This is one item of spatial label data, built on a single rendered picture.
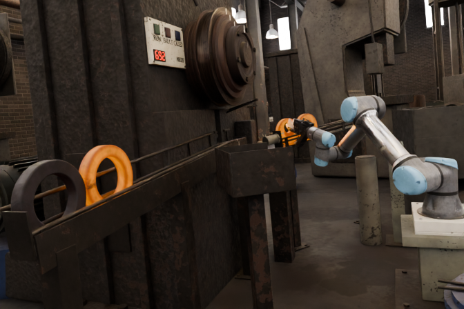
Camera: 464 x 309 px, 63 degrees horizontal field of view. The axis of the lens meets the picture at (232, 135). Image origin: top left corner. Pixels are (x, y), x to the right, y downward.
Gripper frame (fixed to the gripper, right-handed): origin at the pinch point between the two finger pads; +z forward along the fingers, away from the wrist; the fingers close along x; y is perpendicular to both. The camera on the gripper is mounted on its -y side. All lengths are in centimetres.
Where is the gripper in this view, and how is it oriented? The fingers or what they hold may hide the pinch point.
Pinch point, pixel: (287, 125)
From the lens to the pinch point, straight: 231.3
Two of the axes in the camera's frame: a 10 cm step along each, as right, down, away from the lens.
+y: 0.8, -9.5, -3.1
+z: -5.3, -3.0, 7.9
